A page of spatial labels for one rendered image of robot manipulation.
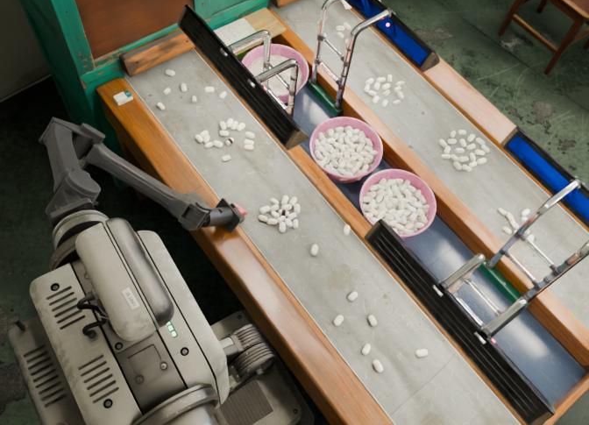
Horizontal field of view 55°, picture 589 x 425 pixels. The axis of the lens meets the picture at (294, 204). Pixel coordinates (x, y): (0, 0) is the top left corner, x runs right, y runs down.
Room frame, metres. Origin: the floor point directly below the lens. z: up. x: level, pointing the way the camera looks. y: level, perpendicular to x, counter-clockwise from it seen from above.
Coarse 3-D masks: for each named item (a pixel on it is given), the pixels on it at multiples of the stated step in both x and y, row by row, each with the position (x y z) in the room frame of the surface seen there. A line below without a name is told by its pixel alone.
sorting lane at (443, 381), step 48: (144, 96) 1.34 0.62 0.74; (192, 144) 1.16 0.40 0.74; (240, 144) 1.19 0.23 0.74; (240, 192) 0.99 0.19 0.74; (288, 192) 1.02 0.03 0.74; (288, 240) 0.84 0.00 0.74; (336, 240) 0.86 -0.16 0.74; (288, 288) 0.67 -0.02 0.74; (336, 288) 0.69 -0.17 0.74; (384, 288) 0.72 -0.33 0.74; (336, 336) 0.54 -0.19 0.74; (384, 336) 0.56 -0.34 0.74; (432, 336) 0.58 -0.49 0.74; (384, 384) 0.42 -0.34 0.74; (432, 384) 0.44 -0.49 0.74; (480, 384) 0.46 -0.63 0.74
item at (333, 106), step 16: (336, 0) 1.58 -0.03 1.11; (320, 16) 1.56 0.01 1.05; (384, 16) 1.53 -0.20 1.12; (320, 32) 1.55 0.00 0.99; (352, 32) 1.45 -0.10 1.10; (320, 48) 1.55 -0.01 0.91; (352, 48) 1.44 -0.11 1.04; (320, 64) 1.53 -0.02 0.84; (336, 80) 1.47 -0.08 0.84; (320, 96) 1.50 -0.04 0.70; (336, 96) 1.45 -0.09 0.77; (336, 112) 1.43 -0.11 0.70
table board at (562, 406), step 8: (584, 376) 0.56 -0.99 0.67; (576, 384) 0.53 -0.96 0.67; (584, 384) 0.51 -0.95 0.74; (568, 392) 0.50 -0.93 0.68; (576, 392) 0.48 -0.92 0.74; (584, 392) 0.49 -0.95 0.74; (560, 400) 0.46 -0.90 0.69; (568, 400) 0.45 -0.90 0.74; (576, 400) 0.46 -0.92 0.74; (560, 408) 0.43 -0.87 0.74; (568, 408) 0.43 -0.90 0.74; (560, 416) 0.40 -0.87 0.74; (544, 424) 0.38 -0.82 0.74; (552, 424) 0.38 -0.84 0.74
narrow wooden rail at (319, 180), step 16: (208, 64) 1.54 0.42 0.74; (224, 80) 1.46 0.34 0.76; (304, 160) 1.14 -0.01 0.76; (320, 176) 1.09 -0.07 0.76; (320, 192) 1.03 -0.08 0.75; (336, 192) 1.03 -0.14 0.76; (336, 208) 0.97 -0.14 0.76; (352, 208) 0.98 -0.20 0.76; (352, 224) 0.92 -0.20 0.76; (368, 224) 0.93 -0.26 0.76; (416, 304) 0.68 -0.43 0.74; (432, 320) 0.63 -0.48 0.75; (448, 336) 0.59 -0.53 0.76
